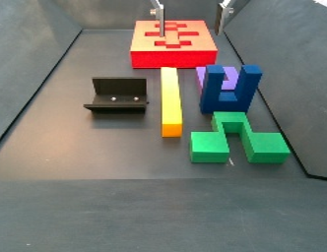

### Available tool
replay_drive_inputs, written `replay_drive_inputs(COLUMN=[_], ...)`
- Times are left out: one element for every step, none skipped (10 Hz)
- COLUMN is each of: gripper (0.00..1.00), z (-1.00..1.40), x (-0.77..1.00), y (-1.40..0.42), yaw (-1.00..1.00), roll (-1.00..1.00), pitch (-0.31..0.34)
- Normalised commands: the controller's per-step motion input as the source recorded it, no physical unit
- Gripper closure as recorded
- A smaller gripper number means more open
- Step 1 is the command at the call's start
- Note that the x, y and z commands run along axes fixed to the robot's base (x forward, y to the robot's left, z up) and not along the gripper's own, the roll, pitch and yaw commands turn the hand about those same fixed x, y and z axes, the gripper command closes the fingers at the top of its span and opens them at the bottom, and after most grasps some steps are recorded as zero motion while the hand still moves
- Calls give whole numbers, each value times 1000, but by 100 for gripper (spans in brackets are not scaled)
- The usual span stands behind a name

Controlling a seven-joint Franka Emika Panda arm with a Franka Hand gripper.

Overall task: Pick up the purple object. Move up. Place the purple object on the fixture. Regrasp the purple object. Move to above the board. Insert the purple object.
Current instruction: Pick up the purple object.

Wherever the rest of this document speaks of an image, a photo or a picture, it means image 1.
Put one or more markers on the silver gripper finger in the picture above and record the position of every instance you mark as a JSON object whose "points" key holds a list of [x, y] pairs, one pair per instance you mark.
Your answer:
{"points": [[223, 11], [157, 11]]}

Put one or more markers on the purple U-shaped block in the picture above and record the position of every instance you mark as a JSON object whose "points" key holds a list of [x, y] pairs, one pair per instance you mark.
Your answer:
{"points": [[229, 81]]}

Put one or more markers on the red slotted board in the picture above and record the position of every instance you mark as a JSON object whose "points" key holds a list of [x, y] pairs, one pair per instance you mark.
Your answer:
{"points": [[185, 47]]}

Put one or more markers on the black angle fixture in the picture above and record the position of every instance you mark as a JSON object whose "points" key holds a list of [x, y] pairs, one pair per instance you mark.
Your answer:
{"points": [[118, 94]]}

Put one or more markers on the blue U-shaped block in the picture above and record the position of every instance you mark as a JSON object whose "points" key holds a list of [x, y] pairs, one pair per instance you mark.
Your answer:
{"points": [[231, 101]]}

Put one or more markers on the yellow long bar block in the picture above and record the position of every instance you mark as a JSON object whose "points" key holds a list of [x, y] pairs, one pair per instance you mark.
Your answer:
{"points": [[171, 103]]}

